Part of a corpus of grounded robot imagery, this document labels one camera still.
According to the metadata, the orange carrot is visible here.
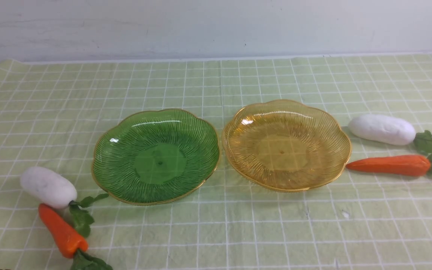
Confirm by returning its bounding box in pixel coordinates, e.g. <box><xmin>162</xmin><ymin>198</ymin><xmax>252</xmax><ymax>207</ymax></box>
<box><xmin>346</xmin><ymin>154</ymin><xmax>432</xmax><ymax>177</ymax></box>
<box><xmin>38</xmin><ymin>203</ymin><xmax>113</xmax><ymax>270</ymax></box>

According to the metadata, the green plastic plate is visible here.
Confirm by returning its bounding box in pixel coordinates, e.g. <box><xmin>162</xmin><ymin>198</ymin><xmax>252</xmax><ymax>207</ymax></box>
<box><xmin>91</xmin><ymin>109</ymin><xmax>221</xmax><ymax>206</ymax></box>

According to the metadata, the white radish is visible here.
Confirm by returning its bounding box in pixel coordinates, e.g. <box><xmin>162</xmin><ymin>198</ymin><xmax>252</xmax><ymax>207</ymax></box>
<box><xmin>348</xmin><ymin>114</ymin><xmax>432</xmax><ymax>155</ymax></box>
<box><xmin>19</xmin><ymin>167</ymin><xmax>109</xmax><ymax>237</ymax></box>

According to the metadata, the amber plastic plate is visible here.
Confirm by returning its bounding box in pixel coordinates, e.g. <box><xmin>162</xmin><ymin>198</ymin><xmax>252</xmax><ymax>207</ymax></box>
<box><xmin>221</xmin><ymin>99</ymin><xmax>353</xmax><ymax>192</ymax></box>

